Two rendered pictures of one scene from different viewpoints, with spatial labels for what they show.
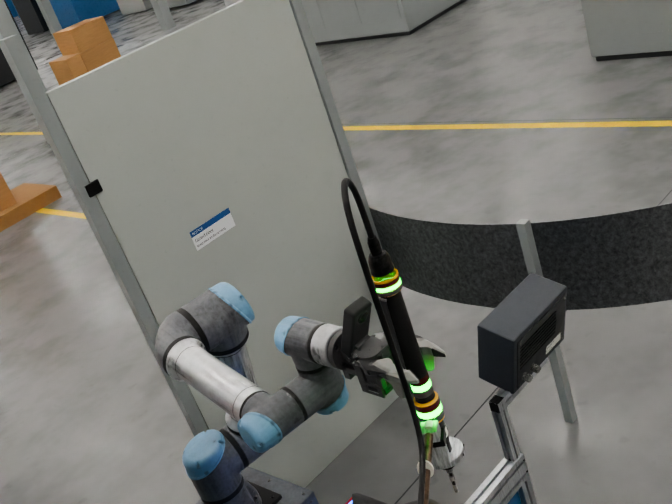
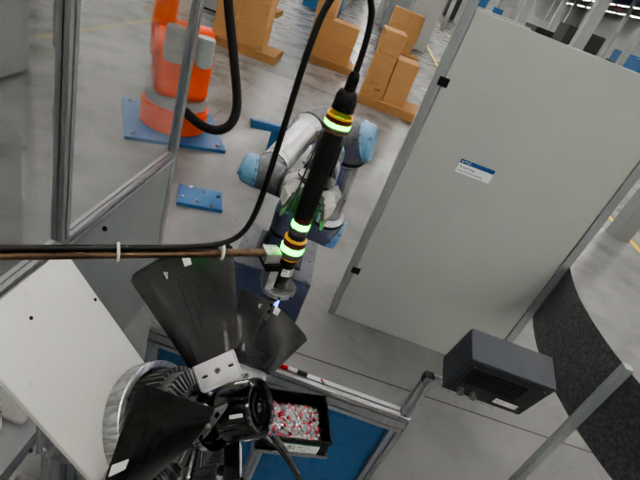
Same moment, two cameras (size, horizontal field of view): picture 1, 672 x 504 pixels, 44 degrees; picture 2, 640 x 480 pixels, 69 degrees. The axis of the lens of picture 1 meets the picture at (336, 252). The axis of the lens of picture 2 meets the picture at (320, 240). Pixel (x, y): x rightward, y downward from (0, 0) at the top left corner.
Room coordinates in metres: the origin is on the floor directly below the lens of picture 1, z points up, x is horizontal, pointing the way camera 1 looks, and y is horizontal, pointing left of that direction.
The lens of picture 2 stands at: (0.57, -0.51, 2.02)
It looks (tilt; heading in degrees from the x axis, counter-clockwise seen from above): 31 degrees down; 35
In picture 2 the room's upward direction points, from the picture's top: 22 degrees clockwise
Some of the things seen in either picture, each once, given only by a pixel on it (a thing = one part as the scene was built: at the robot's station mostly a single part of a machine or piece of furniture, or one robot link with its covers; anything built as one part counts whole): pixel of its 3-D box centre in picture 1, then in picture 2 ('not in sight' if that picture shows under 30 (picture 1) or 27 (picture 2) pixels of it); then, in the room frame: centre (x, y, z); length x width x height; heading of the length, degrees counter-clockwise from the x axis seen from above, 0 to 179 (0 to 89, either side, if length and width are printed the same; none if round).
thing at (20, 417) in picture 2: not in sight; (30, 395); (0.82, 0.33, 0.87); 0.15 x 0.09 x 0.02; 32
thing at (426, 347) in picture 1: (425, 357); (324, 216); (1.16, -0.08, 1.63); 0.09 x 0.03 x 0.06; 53
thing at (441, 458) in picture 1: (437, 437); (279, 270); (1.13, -0.05, 1.50); 0.09 x 0.07 x 0.10; 162
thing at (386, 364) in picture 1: (398, 383); (286, 202); (1.12, -0.02, 1.63); 0.09 x 0.03 x 0.06; 21
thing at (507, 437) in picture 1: (504, 428); (416, 394); (1.75, -0.26, 0.96); 0.03 x 0.03 x 0.20; 37
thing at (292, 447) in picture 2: not in sight; (291, 421); (1.40, -0.08, 0.85); 0.22 x 0.17 x 0.07; 142
